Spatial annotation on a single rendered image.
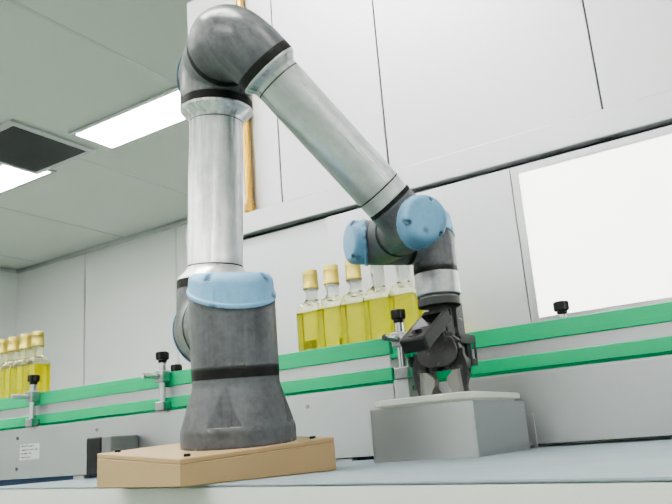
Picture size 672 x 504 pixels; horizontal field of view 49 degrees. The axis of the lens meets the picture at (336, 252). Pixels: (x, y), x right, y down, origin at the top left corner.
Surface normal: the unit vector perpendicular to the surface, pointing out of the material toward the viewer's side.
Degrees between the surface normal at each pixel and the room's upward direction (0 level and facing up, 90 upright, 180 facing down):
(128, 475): 90
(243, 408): 77
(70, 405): 90
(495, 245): 90
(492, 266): 90
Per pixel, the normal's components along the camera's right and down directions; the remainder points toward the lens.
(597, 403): -0.54, -0.18
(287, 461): 0.65, -0.24
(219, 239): 0.29, -0.18
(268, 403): 0.66, -0.46
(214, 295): -0.26, -0.19
